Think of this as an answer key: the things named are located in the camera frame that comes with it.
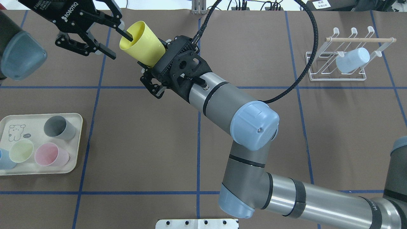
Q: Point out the white wire cup rack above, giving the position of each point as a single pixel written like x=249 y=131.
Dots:
x=324 y=67

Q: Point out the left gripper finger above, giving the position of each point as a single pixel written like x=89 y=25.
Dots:
x=104 y=50
x=124 y=34

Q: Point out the pink cup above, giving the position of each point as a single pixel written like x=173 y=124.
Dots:
x=50 y=154

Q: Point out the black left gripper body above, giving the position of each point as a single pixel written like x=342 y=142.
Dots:
x=54 y=13

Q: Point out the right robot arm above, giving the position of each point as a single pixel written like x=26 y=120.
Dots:
x=253 y=125

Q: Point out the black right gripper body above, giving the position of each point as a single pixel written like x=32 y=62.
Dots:
x=150 y=81

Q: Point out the aluminium frame post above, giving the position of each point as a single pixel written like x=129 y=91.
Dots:
x=198 y=7

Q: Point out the grey cup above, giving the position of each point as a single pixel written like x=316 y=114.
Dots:
x=59 y=127

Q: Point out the pale green cup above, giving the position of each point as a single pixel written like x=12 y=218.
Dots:
x=21 y=151

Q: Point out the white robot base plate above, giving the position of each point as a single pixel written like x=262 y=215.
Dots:
x=197 y=224

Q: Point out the yellow cup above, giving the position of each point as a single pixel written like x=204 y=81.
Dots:
x=145 y=47

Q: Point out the light blue cup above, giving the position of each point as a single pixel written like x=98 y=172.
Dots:
x=352 y=60
x=5 y=162

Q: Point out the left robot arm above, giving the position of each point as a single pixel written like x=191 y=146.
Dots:
x=22 y=55

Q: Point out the cream plastic tray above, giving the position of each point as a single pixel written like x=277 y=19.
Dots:
x=30 y=126

